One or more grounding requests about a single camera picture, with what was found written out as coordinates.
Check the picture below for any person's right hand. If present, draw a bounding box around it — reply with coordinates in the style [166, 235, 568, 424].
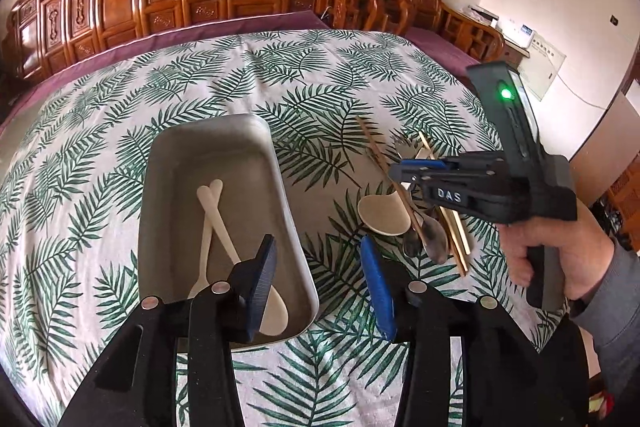
[500, 206, 616, 304]

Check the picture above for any white printer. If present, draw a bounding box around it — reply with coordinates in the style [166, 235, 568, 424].
[460, 4, 501, 30]

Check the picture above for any white box with blue label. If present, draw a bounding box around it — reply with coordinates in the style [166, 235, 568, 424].
[500, 19, 534, 48]

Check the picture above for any person's right forearm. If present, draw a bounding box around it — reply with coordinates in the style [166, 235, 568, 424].
[569, 237, 640, 405]

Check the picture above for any white cable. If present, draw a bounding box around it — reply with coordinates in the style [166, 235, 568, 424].
[556, 74, 609, 110]

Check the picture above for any beige door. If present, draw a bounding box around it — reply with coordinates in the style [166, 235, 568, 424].
[570, 91, 640, 208]

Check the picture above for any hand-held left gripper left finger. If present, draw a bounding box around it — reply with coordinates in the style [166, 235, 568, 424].
[59, 234, 278, 427]

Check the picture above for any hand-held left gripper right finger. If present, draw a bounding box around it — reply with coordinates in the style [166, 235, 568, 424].
[360, 236, 553, 427]

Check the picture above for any white wall panel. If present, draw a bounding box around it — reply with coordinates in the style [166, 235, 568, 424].
[520, 39, 569, 102]

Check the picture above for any cream plastic spoon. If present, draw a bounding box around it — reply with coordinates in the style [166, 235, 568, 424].
[197, 186, 290, 338]
[356, 192, 412, 236]
[186, 179, 224, 301]

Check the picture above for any person's dark clothing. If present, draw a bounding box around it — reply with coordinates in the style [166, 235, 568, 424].
[547, 319, 594, 427]

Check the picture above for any brown wooden chopstick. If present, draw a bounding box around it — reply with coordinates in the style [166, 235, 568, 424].
[356, 116, 424, 234]

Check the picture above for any wooden chair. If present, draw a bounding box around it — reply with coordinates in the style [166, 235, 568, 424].
[377, 0, 419, 36]
[317, 0, 384, 32]
[437, 4, 506, 64]

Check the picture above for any wooden side cabinet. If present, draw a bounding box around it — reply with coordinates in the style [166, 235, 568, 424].
[502, 39, 531, 66]

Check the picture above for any metal tray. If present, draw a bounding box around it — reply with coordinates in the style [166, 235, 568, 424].
[136, 113, 321, 349]

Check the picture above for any metal spoon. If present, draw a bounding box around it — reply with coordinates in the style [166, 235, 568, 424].
[392, 134, 426, 259]
[406, 142, 452, 265]

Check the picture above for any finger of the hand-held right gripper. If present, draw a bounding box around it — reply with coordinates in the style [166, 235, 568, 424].
[389, 174, 512, 223]
[399, 151, 511, 178]

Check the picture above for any leaf print bedsheet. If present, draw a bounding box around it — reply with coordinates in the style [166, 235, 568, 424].
[0, 29, 567, 427]

